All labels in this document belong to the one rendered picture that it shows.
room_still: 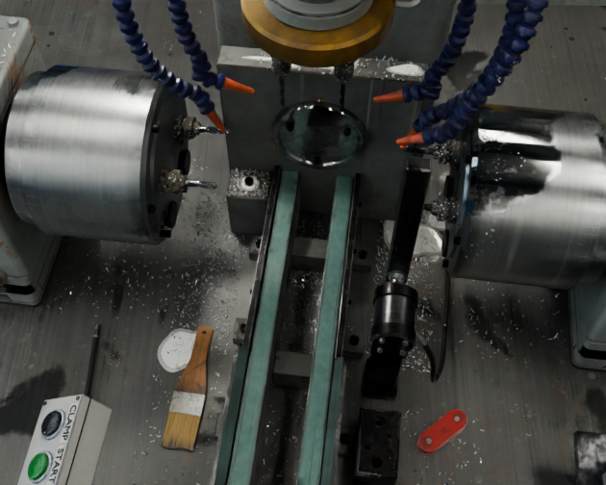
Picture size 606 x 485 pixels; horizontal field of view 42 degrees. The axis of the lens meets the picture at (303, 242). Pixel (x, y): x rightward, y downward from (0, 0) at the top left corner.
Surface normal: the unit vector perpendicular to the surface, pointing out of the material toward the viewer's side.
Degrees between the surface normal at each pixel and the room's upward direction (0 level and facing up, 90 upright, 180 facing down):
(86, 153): 39
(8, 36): 0
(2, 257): 89
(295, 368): 0
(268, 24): 0
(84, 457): 57
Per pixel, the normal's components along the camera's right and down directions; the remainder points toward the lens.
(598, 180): -0.05, -0.15
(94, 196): -0.11, 0.54
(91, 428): 0.83, -0.21
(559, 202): -0.08, 0.11
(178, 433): -0.03, -0.51
